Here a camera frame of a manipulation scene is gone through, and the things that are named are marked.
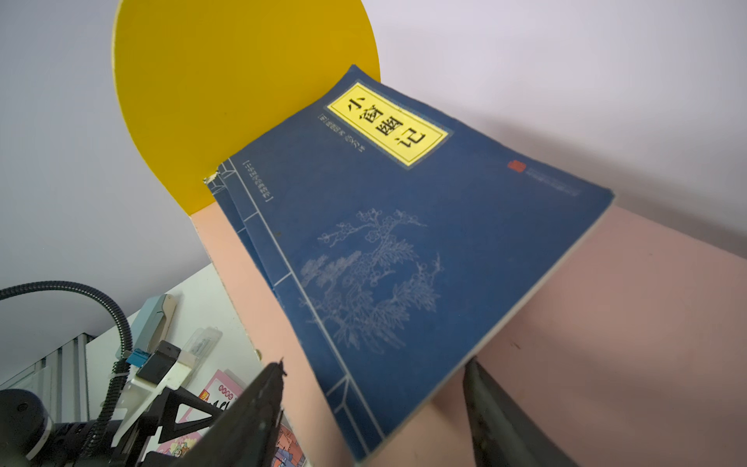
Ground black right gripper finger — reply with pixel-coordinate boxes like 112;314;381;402
463;358;576;466

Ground dark blue bottom book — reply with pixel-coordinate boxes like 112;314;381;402
209;66;615;464

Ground yellow shelf pink blue boards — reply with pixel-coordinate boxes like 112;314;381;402
112;1;746;466

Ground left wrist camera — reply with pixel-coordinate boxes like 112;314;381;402
110;339;194;448

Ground pink children's book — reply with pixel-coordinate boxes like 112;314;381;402
156;369;307;467

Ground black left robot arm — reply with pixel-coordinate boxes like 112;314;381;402
1;280;285;466

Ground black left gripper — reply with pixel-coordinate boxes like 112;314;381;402
86;358;287;467

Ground small clear plastic box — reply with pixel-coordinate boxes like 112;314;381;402
182;327;223;373

